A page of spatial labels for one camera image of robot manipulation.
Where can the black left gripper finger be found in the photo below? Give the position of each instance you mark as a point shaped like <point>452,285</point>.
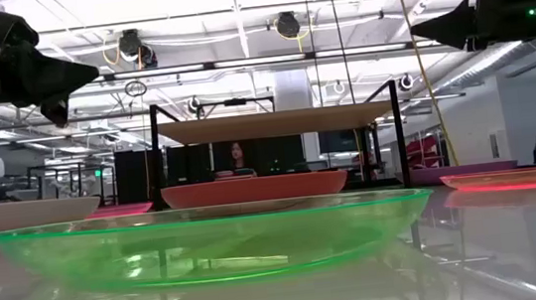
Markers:
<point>57,112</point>
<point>50,75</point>

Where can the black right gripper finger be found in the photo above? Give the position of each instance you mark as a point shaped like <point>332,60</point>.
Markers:
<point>449,26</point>

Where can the pink translucent plate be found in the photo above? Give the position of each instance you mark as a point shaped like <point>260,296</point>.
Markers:
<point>119,210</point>

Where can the green translucent plate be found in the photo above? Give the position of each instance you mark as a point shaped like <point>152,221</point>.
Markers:
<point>109,251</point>

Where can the purple plate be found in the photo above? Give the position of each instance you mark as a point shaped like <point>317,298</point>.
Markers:
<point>430,175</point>

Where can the orange translucent plate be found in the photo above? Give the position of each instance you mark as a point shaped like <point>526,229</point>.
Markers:
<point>515,178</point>

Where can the red opaque plate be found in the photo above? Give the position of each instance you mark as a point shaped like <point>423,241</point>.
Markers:
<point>252,190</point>

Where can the green exit sign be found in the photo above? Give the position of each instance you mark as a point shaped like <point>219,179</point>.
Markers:
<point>98,173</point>

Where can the beige plate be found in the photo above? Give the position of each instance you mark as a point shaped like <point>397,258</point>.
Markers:
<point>15,216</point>

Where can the red bin rack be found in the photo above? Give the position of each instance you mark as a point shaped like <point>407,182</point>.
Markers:
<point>423,153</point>

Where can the dark monitor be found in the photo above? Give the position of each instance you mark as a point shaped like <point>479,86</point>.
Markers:
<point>337,141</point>

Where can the white pillar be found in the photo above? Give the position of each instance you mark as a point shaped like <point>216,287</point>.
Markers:
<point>291,87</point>

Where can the person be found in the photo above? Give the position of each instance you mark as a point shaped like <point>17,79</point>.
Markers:
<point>237,155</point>

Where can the silver ventilation duct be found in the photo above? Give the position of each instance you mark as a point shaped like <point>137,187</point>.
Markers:
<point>484,67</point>

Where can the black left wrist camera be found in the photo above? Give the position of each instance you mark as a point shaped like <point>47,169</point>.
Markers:
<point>16,29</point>

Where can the black workstation frame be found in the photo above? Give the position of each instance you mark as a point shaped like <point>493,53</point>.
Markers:
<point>42,184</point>

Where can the black partition wall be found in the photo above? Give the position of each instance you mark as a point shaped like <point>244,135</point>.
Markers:
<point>133,169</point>

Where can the wooden shelf black metal frame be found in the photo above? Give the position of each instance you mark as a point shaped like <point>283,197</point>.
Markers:
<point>275,124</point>

